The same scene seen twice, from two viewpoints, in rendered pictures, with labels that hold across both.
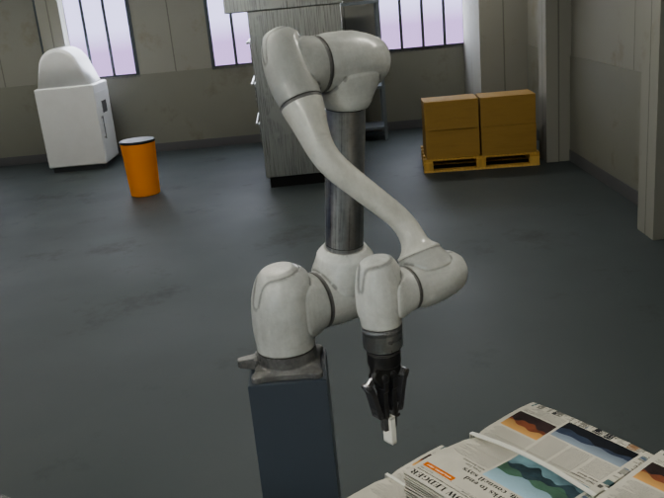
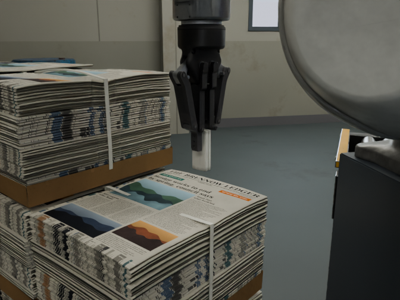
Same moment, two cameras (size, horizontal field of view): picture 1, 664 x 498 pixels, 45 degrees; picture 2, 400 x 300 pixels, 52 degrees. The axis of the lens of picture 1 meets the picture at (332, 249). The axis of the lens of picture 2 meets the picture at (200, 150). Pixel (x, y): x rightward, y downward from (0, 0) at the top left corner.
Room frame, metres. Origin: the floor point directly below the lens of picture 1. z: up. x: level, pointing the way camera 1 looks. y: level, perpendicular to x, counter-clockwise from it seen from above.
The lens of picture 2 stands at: (2.26, -0.24, 1.14)
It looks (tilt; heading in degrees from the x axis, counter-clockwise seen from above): 15 degrees down; 167
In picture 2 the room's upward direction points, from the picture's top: straight up
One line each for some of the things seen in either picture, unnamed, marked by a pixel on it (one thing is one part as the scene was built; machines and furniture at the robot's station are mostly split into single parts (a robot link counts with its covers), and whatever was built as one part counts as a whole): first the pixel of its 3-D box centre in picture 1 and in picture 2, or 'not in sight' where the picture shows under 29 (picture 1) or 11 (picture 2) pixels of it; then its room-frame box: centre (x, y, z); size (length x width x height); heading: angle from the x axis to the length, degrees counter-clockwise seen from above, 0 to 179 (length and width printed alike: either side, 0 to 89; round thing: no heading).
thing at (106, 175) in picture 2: not in sight; (75, 160); (1.28, -0.32, 0.86); 0.28 x 0.06 x 0.04; 35
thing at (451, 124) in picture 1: (476, 127); not in sight; (8.72, -1.71, 0.38); 1.28 x 0.93 x 0.76; 89
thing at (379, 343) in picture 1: (381, 336); (201, 5); (1.61, -0.09, 1.19); 0.09 x 0.09 x 0.06
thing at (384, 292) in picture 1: (383, 289); not in sight; (1.62, -0.10, 1.30); 0.13 x 0.11 x 0.16; 123
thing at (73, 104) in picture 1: (76, 108); not in sight; (10.76, 3.21, 0.79); 0.80 x 0.68 x 1.58; 89
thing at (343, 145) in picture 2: not in sight; (343, 145); (1.13, 0.48, 0.81); 0.43 x 0.03 x 0.02; 146
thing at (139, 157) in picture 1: (141, 166); not in sight; (8.69, 2.01, 0.30); 0.39 x 0.38 x 0.61; 89
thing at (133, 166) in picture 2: not in sight; (112, 150); (1.21, -0.24, 0.86); 0.29 x 0.16 x 0.04; 35
